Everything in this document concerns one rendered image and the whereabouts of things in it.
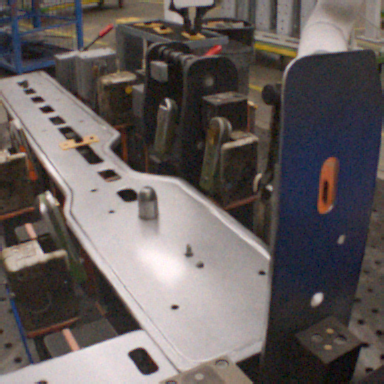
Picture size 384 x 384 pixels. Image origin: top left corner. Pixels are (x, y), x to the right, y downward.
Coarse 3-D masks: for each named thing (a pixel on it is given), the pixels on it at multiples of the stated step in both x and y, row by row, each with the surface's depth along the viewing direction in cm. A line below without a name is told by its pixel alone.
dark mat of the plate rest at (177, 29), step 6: (132, 24) 145; (168, 24) 142; (174, 24) 142; (144, 30) 135; (150, 30) 135; (174, 30) 134; (180, 30) 133; (192, 30) 133; (162, 36) 127; (168, 36) 127; (174, 36) 126; (180, 36) 126; (204, 36) 125; (210, 36) 125; (216, 36) 125
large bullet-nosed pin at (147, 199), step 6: (144, 186) 81; (150, 186) 81; (138, 192) 81; (144, 192) 80; (150, 192) 80; (156, 192) 81; (138, 198) 81; (144, 198) 80; (150, 198) 80; (156, 198) 81; (138, 204) 81; (144, 204) 80; (150, 204) 80; (156, 204) 81; (138, 210) 82; (144, 210) 81; (150, 210) 81; (156, 210) 82; (138, 216) 83; (144, 216) 81; (150, 216) 81; (156, 216) 82
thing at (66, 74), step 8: (56, 56) 158; (64, 56) 156; (72, 56) 156; (56, 64) 159; (64, 64) 156; (72, 64) 157; (56, 72) 161; (64, 72) 157; (72, 72) 159; (64, 80) 158; (72, 80) 160; (64, 88) 160; (72, 88) 161
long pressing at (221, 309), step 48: (0, 96) 144; (48, 96) 139; (48, 144) 109; (96, 144) 108; (96, 192) 90; (192, 192) 88; (96, 240) 77; (144, 240) 77; (192, 240) 76; (240, 240) 76; (144, 288) 67; (192, 288) 67; (240, 288) 66; (192, 336) 59; (240, 336) 58
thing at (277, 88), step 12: (276, 84) 71; (264, 96) 69; (276, 96) 68; (276, 108) 72; (276, 120) 73; (276, 132) 74; (276, 144) 74; (276, 156) 74; (264, 168) 76; (264, 180) 76; (264, 192) 77
